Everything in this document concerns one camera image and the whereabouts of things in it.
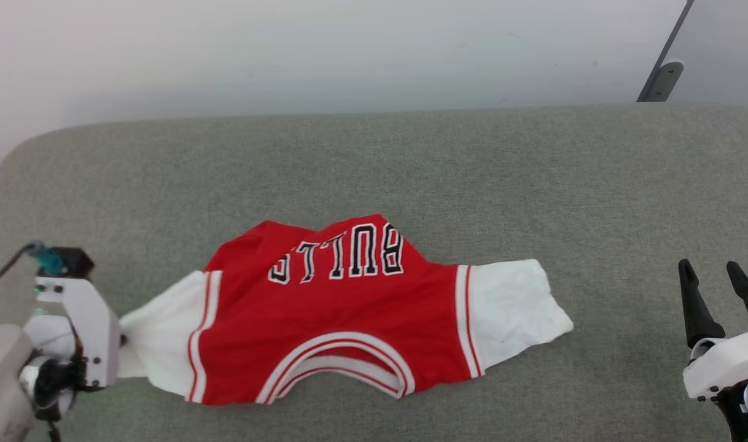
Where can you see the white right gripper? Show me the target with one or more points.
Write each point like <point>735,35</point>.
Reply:
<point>730,362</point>

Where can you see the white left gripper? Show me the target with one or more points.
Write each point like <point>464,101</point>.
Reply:
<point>94,334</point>

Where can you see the red white Bulls jersey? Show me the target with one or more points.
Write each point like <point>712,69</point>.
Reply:
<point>331,319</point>

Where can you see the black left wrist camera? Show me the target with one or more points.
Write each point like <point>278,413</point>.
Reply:
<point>76,263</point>

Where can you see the teal left camera connector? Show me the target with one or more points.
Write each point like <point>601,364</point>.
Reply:
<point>47,259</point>

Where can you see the grey metal wall bracket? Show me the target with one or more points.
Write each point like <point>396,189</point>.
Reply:
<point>664,81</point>

